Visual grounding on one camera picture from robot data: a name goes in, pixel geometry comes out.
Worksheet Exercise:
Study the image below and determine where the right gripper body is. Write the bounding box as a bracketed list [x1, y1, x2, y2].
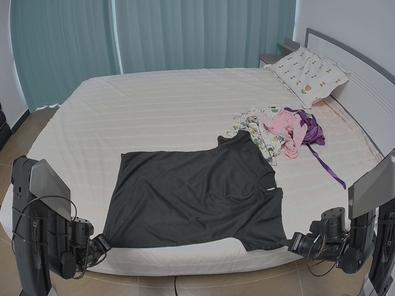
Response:
[287, 231, 319, 257]

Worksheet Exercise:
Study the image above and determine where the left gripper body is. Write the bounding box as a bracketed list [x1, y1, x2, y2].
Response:
[87, 233, 112, 264]

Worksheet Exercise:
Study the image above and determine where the black T-shirt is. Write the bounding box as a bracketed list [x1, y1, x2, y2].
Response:
[102, 133, 287, 252]

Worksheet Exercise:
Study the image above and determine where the bed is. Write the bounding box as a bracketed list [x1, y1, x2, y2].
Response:
[0, 27, 395, 277]

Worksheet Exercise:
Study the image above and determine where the white printed pyjama garment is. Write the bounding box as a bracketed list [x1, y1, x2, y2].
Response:
[225, 105, 286, 166]

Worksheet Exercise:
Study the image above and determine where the purple satin garment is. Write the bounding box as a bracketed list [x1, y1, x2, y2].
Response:
[284, 107, 347, 190]

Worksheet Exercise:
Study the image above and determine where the pink garment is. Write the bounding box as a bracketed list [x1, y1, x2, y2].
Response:
[259, 110, 307, 160]

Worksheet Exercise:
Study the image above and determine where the white printed pillow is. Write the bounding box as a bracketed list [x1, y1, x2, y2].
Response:
[264, 46, 350, 109]

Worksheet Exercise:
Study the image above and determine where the grey bedside table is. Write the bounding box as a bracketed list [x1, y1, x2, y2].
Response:
[259, 38, 301, 68]

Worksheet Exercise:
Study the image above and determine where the blue-green curtain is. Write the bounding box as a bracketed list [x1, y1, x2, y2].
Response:
[11, 0, 124, 113]
[115, 0, 299, 74]

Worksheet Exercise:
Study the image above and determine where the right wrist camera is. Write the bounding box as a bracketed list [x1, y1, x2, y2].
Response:
[309, 220, 323, 237]

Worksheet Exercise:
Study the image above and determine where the black cable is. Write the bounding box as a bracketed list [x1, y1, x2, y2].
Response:
[12, 195, 78, 249]
[307, 252, 340, 277]

